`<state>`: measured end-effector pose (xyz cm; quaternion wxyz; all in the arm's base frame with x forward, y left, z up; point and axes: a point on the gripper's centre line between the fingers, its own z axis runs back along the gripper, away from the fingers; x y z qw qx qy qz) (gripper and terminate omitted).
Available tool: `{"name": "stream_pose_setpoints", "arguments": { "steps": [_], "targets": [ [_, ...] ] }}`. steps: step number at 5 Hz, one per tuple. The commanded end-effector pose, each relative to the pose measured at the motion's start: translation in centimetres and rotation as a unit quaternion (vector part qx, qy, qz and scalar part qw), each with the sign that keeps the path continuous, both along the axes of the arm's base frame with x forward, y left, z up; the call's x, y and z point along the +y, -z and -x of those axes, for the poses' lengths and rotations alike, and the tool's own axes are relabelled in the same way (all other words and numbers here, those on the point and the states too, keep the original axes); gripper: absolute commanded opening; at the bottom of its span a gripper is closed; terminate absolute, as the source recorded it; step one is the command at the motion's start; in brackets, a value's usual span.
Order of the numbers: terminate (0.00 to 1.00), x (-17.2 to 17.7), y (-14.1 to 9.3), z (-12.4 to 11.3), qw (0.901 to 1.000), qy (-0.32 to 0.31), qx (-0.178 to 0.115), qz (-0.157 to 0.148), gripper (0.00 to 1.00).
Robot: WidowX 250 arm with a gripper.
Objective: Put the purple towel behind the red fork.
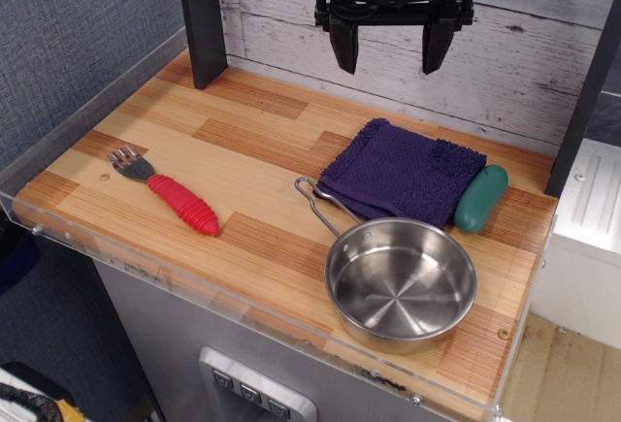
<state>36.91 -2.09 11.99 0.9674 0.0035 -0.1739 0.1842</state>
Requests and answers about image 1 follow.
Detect dark grey post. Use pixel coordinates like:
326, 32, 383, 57
181, 0, 228, 89
544, 0, 620, 198

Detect white cabinet with metal top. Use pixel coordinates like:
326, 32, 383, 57
530, 139, 620, 348

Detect green plastic pickle toy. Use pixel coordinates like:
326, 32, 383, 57
454, 164, 508, 234

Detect silver dispenser panel with buttons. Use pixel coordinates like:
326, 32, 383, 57
199, 346, 318, 421

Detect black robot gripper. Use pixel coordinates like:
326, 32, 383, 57
314, 0, 474, 75

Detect red handled metal fork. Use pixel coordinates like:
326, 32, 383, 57
107, 144, 220, 236

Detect purple cloth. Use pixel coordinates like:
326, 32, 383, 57
317, 118, 487, 228

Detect stainless steel saucepan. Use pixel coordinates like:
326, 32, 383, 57
294, 176, 479, 356

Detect dark grey left post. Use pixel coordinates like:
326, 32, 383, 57
181, 0, 228, 89

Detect yellow and black object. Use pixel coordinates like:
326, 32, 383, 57
1, 383, 88, 422

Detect dark grey right post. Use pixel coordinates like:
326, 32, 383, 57
544, 0, 620, 198

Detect clear acrylic table guard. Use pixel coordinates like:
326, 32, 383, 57
1, 33, 556, 421

